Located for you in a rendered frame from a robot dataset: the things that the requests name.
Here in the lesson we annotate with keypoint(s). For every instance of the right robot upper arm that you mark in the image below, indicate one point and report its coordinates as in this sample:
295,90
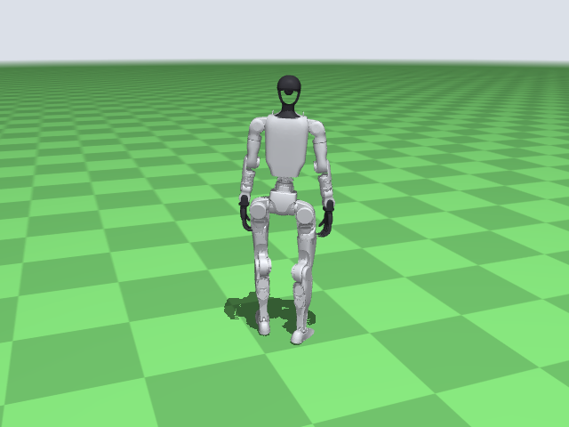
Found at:
317,129

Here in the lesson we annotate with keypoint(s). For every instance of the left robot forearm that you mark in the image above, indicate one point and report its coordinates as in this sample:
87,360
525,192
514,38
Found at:
247,181

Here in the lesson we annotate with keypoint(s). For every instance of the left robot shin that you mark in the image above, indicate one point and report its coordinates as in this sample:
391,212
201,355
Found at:
262,290

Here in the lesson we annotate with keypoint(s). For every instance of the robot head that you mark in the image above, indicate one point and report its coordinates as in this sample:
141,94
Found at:
288,84

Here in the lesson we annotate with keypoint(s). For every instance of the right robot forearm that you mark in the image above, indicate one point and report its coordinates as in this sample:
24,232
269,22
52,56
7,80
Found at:
326,188

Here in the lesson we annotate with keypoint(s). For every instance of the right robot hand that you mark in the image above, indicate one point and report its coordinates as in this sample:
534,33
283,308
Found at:
328,219

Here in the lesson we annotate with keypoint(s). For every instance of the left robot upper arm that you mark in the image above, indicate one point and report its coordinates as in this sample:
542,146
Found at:
256,127

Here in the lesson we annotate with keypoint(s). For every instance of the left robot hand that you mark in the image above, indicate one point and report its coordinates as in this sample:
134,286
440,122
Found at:
243,212

